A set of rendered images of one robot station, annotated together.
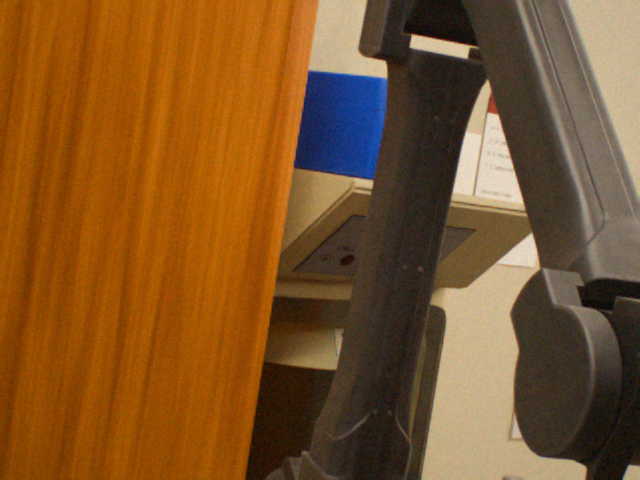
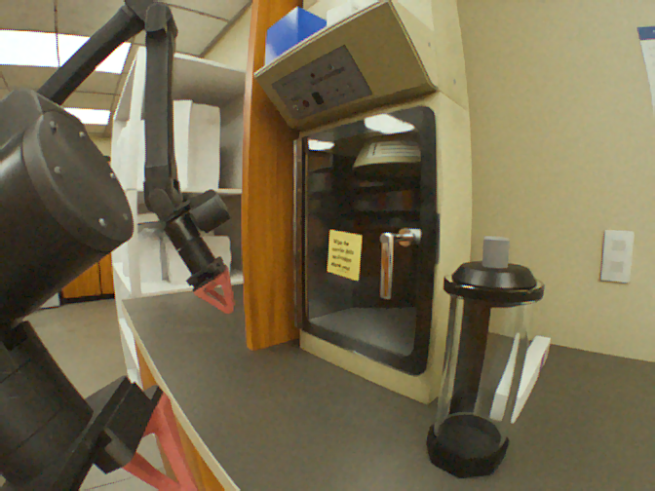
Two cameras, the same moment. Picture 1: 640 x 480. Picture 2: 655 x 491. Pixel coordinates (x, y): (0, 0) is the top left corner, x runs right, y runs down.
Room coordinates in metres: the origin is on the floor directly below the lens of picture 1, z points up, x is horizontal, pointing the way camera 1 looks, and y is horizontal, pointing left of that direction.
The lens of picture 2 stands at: (1.44, -0.56, 1.23)
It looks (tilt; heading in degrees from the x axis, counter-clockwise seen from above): 5 degrees down; 96
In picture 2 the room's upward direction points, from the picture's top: straight up
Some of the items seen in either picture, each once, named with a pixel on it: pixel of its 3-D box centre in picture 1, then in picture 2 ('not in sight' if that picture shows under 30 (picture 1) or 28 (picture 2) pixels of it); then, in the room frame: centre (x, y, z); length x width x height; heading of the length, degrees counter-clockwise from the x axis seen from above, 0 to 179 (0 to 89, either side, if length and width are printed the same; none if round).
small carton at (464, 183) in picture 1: (442, 160); (348, 26); (1.42, -0.10, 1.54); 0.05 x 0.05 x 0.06; 55
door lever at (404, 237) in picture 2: not in sight; (395, 262); (1.48, -0.13, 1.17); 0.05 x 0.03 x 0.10; 49
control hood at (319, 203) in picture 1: (406, 238); (331, 76); (1.39, -0.08, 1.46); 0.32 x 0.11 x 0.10; 139
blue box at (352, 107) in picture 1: (367, 129); (301, 46); (1.33, -0.03, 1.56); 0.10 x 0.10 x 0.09; 49
